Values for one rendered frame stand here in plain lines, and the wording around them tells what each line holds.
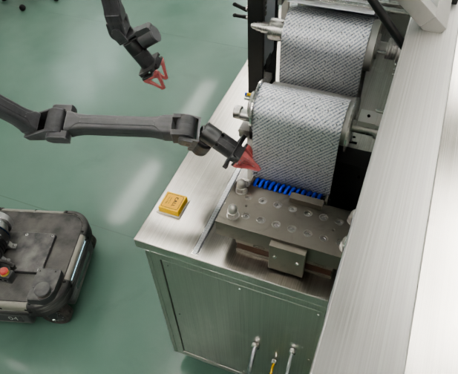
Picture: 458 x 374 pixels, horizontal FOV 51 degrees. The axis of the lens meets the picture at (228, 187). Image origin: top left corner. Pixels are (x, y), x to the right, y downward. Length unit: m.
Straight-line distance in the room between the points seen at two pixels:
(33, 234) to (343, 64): 1.68
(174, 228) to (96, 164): 1.64
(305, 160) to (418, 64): 0.60
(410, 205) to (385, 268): 0.10
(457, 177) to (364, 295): 0.49
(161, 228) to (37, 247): 1.03
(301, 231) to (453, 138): 0.49
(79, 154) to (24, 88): 0.89
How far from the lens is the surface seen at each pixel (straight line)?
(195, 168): 1.68
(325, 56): 1.42
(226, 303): 1.61
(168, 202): 1.55
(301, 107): 1.27
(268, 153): 1.38
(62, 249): 2.42
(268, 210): 1.38
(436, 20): 0.91
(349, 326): 0.50
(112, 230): 2.72
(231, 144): 1.39
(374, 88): 2.05
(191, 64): 3.78
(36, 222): 2.57
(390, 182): 0.62
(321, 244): 1.32
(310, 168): 1.37
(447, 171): 0.98
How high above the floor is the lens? 2.10
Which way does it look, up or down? 48 degrees down
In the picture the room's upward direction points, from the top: 3 degrees counter-clockwise
